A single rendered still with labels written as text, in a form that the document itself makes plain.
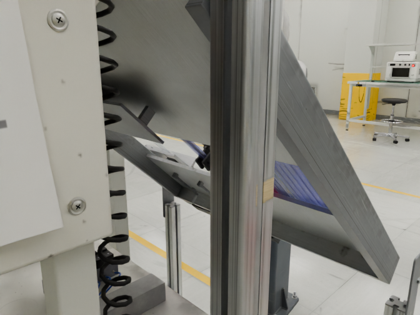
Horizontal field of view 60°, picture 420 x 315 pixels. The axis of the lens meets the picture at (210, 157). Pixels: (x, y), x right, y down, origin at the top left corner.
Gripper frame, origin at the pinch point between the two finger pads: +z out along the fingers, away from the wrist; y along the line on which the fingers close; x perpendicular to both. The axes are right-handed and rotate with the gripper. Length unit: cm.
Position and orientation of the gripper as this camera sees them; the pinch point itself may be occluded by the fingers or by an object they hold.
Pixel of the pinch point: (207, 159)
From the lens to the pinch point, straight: 84.7
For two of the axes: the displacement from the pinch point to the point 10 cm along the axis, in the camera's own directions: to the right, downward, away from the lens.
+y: 7.0, 1.8, -6.9
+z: -5.7, 7.3, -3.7
